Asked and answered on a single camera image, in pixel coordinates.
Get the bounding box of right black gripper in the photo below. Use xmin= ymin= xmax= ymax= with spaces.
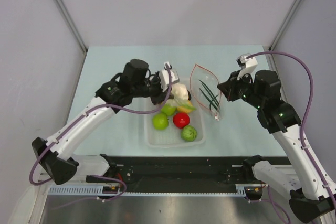
xmin=217 ymin=69 xmax=265 ymax=109

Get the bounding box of clear plastic basket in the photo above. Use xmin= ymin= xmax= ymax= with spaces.
xmin=143 ymin=79 xmax=206 ymax=148

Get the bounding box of light blue table mat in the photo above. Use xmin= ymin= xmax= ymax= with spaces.
xmin=69 ymin=45 xmax=285 ymax=157

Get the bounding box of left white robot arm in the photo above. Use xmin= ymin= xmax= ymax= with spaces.
xmin=29 ymin=59 xmax=179 ymax=186

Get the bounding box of purple cable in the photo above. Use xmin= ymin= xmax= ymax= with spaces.
xmin=248 ymin=50 xmax=336 ymax=223
xmin=28 ymin=64 xmax=174 ymax=210

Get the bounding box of left aluminium frame post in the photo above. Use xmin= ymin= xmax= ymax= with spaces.
xmin=53 ymin=0 xmax=88 ymax=55

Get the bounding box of green guava fruit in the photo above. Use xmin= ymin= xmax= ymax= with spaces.
xmin=181 ymin=125 xmax=198 ymax=142

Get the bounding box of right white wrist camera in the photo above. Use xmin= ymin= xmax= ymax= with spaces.
xmin=236 ymin=54 xmax=258 ymax=80

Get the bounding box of small red pepper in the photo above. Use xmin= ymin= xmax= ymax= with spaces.
xmin=173 ymin=112 xmax=190 ymax=129

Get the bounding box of green apple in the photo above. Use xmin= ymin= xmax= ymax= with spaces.
xmin=161 ymin=104 xmax=176 ymax=116
xmin=152 ymin=113 xmax=169 ymax=130

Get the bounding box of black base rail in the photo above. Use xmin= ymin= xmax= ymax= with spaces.
xmin=78 ymin=153 xmax=288 ymax=193

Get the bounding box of right aluminium frame post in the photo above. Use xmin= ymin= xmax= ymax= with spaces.
xmin=268 ymin=0 xmax=303 ymax=50

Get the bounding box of green spring onion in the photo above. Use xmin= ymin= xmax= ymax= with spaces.
xmin=199 ymin=80 xmax=219 ymax=111

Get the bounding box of yellow lemon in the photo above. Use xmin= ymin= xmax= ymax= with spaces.
xmin=176 ymin=101 xmax=194 ymax=113

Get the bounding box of cabbage head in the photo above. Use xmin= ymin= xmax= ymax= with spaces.
xmin=166 ymin=83 xmax=196 ymax=110

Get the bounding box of clear orange zip bag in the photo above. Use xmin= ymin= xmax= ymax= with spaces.
xmin=189 ymin=64 xmax=224 ymax=122

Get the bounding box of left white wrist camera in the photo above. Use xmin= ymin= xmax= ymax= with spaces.
xmin=159 ymin=61 xmax=180 ymax=91

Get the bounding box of aluminium frame post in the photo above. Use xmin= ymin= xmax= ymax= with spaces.
xmin=268 ymin=0 xmax=303 ymax=50
xmin=53 ymin=0 xmax=88 ymax=55

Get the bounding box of white cable duct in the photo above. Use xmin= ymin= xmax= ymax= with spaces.
xmin=48 ymin=185 xmax=246 ymax=197

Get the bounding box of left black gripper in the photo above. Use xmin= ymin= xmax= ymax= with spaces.
xmin=132 ymin=71 xmax=174 ymax=105

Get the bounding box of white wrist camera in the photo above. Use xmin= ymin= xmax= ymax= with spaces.
xmin=159 ymin=61 xmax=180 ymax=91
xmin=236 ymin=54 xmax=258 ymax=80

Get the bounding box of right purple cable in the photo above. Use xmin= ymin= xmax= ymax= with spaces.
xmin=248 ymin=50 xmax=336 ymax=223

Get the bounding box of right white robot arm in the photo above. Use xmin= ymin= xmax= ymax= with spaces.
xmin=217 ymin=70 xmax=335 ymax=223

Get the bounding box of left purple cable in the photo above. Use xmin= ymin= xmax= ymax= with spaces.
xmin=28 ymin=64 xmax=174 ymax=210

